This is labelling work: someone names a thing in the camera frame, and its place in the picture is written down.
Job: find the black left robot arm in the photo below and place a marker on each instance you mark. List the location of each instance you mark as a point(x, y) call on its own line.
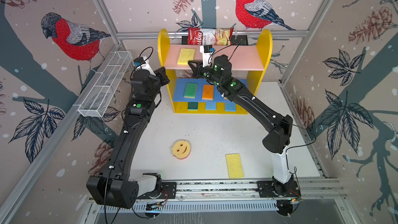
point(113, 187)

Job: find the red cassava chips bag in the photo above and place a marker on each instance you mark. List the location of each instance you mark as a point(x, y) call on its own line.
point(201, 37)

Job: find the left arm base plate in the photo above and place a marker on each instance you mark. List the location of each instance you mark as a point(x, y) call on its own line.
point(167, 191)

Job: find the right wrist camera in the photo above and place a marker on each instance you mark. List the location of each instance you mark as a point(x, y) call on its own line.
point(206, 51)

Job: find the white mesh wall basket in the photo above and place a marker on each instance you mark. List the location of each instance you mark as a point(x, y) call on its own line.
point(101, 93)

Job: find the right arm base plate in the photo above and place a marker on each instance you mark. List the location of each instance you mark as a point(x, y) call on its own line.
point(270, 189)

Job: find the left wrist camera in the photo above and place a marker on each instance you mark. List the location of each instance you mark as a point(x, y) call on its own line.
point(142, 63)

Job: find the black wire basket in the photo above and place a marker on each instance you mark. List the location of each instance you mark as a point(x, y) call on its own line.
point(235, 40)

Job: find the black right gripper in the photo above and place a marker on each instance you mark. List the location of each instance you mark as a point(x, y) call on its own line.
point(199, 70)

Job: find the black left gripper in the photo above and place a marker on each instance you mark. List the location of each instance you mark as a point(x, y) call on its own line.
point(162, 78)

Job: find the yellow sponge front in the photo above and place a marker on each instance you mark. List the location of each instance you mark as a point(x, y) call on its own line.
point(235, 169)

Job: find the yellow smiley face sponge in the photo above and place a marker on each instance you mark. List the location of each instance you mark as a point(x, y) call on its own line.
point(181, 149)

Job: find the dark green scrub sponge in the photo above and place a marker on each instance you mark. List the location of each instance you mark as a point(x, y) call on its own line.
point(193, 106)

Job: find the light blue sponge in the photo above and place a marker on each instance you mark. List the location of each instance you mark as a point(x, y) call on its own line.
point(230, 107)
point(211, 106)

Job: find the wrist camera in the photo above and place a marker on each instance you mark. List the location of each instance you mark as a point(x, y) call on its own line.
point(142, 63)
point(206, 51)

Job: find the yellow shelf unit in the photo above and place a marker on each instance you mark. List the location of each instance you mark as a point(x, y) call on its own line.
point(249, 64)

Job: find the orange sponge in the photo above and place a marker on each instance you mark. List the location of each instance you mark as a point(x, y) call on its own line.
point(208, 92)

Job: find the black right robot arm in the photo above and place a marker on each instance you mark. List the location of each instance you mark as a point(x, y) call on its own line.
point(279, 127)

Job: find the aluminium front rail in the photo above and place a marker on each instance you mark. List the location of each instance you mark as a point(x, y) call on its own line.
point(310, 188)

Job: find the light green scrub sponge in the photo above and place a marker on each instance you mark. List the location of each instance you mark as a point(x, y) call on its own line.
point(190, 90)

